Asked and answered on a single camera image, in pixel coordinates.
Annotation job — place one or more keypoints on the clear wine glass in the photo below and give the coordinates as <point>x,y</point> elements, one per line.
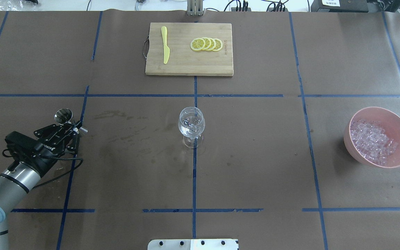
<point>191,124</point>

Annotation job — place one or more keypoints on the aluminium frame post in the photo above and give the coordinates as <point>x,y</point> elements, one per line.
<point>195,8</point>

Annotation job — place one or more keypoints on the steel double jigger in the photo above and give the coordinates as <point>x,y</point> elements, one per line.
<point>64,116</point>

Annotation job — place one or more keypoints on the pile of clear ice cubes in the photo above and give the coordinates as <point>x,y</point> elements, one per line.
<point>371,141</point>

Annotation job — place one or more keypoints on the white camera post with base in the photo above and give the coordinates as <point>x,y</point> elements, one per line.
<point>193,244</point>

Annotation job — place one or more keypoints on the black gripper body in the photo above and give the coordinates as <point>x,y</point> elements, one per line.
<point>48,149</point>

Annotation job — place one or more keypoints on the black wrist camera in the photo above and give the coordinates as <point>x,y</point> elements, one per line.
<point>18,141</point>

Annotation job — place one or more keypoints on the black box with label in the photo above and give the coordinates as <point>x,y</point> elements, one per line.
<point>360,6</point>

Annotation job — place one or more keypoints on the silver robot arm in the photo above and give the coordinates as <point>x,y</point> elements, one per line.
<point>21,177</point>

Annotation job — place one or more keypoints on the yellow plastic knife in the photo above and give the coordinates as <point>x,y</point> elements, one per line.
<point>166,49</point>

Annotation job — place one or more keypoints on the lemon slice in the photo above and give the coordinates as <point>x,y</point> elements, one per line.
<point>218,45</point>
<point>208,43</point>
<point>198,44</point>
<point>213,44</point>

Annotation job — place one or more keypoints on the pink bowl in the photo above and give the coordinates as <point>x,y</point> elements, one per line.
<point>387,120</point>

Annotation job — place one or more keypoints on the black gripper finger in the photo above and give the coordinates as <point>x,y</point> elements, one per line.
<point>73,147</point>
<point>75,126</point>

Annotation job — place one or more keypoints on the wooden cutting board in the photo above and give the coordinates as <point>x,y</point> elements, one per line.
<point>183,61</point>

